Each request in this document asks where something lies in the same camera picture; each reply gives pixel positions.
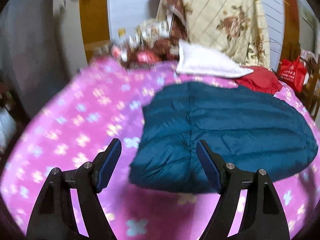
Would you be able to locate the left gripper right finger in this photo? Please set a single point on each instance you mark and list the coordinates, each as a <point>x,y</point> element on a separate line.
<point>263,216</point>

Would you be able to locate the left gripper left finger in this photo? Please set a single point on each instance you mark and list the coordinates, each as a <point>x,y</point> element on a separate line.
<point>53,216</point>

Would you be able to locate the teal down jacket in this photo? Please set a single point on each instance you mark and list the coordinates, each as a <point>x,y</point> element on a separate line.
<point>250,129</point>

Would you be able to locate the white plastic bag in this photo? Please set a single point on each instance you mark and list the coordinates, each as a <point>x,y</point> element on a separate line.
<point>8,129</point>

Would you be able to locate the pink floral bed sheet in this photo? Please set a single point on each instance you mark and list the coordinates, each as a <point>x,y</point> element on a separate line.
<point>104,102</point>

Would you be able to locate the wooden shelf rack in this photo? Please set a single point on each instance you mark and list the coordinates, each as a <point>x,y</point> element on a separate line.
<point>309,95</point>

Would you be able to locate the red cushion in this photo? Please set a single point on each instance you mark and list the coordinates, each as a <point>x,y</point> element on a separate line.
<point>260,80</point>

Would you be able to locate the red plastic bag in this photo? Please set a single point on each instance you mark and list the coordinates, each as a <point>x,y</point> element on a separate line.
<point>293,73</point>

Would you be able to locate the grey refrigerator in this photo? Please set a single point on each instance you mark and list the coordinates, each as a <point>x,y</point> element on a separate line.
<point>30,63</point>

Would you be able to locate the white pillow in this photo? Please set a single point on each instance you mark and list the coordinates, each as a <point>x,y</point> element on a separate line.
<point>196,59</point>

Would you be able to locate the cream floral quilt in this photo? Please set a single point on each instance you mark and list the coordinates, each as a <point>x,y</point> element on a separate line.
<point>237,28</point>

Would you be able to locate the brown floral bedding pile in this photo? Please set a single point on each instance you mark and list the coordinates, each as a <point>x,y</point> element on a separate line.
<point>154,40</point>

